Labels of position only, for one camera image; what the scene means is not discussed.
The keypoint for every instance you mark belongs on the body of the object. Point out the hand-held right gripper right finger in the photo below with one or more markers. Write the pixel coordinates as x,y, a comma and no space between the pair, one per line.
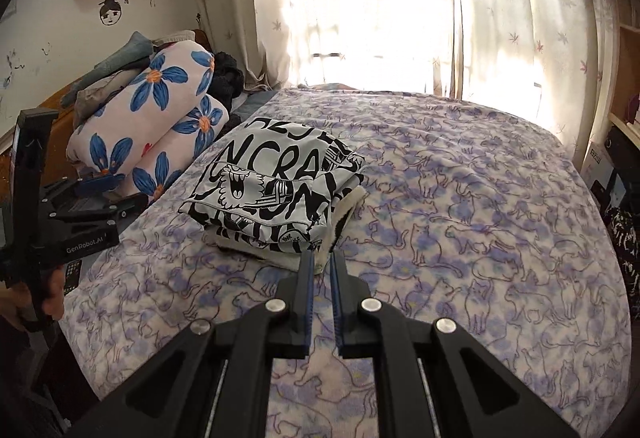
340,313

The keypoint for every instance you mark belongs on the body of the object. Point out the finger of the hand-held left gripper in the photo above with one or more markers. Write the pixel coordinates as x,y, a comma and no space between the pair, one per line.
75,190
110,210

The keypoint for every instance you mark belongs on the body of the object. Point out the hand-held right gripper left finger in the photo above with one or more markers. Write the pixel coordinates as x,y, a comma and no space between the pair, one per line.
307,303

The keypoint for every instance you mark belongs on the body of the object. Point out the black and white printed jacket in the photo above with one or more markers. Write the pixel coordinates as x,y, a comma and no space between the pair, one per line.
270,188

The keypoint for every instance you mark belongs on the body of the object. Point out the grey folded clothes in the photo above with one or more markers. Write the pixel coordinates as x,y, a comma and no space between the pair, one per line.
115,62

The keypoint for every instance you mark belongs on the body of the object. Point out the dark bundled clothes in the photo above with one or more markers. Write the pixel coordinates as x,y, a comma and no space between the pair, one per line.
227,77

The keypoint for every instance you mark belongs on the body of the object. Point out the person's left hand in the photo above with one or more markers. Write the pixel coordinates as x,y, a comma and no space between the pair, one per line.
54,293

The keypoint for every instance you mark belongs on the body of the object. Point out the blue flower print quilt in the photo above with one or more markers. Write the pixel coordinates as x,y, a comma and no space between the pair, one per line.
160,117

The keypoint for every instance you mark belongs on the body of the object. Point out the purple cat print blanket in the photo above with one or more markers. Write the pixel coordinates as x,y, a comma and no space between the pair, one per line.
475,243

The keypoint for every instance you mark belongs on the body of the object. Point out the black and white patterned garment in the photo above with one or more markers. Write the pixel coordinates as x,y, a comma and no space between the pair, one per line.
625,253

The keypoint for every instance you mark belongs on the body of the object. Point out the blue and white printed box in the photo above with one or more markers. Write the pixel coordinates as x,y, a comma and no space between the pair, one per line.
602,167

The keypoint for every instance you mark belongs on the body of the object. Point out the light wooden shelf unit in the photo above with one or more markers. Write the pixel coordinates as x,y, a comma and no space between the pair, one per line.
627,67

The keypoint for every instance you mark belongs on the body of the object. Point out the face wall sticker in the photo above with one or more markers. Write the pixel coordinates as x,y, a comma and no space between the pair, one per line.
112,12

